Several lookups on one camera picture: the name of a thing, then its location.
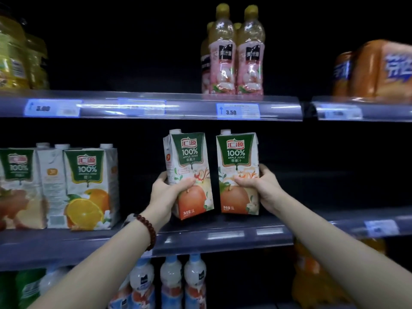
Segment person's right hand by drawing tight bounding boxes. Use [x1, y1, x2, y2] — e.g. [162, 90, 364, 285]
[234, 163, 284, 216]

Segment person's left hand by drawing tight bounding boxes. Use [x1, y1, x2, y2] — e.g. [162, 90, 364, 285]
[148, 171, 197, 232]

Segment person's right forearm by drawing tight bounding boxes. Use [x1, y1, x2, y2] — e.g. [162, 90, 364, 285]
[272, 193, 412, 309]

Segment person's left forearm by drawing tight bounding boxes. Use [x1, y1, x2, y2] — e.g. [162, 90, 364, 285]
[29, 218, 163, 309]

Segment row of white drink bottles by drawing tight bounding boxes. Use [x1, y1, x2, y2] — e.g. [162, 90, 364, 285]
[38, 253, 208, 309]

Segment row of orange soda bottles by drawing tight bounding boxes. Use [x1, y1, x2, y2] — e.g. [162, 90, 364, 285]
[291, 238, 387, 309]

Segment orange soda multipack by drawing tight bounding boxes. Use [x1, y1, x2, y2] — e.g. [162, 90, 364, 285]
[350, 39, 412, 103]
[332, 51, 354, 97]

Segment green drink bottles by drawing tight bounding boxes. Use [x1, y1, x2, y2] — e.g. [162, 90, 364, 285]
[0, 268, 47, 309]

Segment row of yellow drink bottles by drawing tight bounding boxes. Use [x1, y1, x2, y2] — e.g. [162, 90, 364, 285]
[0, 14, 51, 91]

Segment dark red bead bracelet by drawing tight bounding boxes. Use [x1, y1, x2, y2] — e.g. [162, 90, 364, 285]
[135, 214, 158, 252]

